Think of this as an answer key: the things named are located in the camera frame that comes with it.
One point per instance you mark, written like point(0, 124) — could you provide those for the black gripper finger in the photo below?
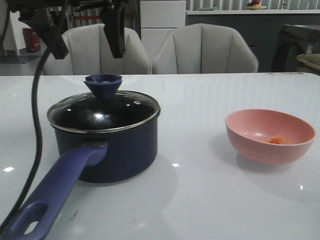
point(113, 17)
point(37, 20)

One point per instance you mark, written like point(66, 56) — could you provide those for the glass lid blue knob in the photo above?
point(104, 109)

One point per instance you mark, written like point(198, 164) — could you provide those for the pink bowl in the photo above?
point(269, 137)

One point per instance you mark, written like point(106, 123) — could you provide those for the orange ham slices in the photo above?
point(278, 140)

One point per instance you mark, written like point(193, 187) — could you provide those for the red trash bin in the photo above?
point(32, 40)

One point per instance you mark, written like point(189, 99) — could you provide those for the red barrier belt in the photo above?
point(95, 17)

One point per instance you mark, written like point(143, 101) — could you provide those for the left beige armchair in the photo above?
point(89, 53)

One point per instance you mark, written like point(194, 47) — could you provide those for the beige armchair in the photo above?
point(89, 53)
point(204, 49)

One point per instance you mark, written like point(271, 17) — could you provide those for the white drawer cabinet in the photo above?
point(157, 18)

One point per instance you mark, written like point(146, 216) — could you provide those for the right beige armchair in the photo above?
point(204, 49)

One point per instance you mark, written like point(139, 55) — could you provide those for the dark blue saucepan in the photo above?
point(93, 158)

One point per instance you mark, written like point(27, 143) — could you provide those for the fruit plate on counter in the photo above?
point(255, 5)

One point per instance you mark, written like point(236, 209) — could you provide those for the dark grey counter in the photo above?
point(259, 28)

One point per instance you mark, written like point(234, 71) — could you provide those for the dark appliance box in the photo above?
point(294, 40)

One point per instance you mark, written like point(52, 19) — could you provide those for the beige cushion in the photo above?
point(309, 63)

